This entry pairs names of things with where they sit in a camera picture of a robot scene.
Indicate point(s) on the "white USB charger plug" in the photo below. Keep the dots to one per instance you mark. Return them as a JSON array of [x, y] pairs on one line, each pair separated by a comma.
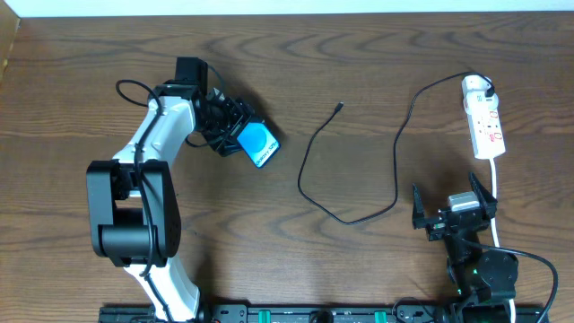
[[477, 83]]

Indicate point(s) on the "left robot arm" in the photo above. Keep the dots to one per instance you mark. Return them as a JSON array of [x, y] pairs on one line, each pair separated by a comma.
[[133, 208]]

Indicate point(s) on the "brown cardboard panel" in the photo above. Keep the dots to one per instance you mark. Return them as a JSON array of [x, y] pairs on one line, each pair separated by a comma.
[[9, 26]]

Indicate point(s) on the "blue Galaxy smartphone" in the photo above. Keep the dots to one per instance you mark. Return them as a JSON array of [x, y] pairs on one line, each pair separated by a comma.
[[258, 143]]

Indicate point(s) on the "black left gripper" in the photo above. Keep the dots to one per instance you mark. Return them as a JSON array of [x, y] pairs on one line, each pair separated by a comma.
[[229, 124]]

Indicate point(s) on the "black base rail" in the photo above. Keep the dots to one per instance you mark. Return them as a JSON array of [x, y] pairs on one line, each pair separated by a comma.
[[238, 313]]

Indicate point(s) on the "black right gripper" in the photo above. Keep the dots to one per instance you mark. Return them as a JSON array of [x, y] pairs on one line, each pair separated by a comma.
[[451, 221]]

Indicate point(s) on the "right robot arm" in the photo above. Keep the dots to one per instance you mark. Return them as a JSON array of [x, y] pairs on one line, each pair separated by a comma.
[[484, 278]]

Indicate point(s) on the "white power strip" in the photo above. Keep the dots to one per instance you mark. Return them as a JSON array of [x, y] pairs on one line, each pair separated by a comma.
[[484, 126]]

